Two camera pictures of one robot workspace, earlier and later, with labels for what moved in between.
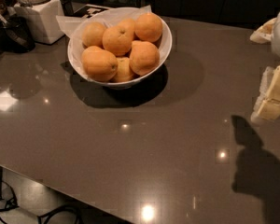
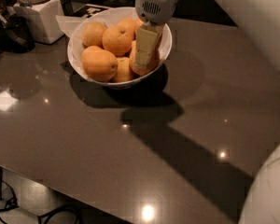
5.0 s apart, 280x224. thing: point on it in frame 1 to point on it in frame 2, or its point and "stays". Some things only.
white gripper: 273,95 to 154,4
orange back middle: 127,25 stays
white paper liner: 75,26 stays
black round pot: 13,35 stays
